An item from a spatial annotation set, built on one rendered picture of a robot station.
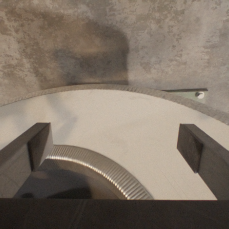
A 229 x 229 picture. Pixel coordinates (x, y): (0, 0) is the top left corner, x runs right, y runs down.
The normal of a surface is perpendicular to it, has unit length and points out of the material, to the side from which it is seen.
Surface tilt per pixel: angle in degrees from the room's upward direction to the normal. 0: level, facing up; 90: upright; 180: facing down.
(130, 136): 90
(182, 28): 0
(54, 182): 8
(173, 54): 0
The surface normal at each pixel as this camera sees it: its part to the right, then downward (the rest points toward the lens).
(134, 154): -0.13, -0.76
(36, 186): 0.23, 0.60
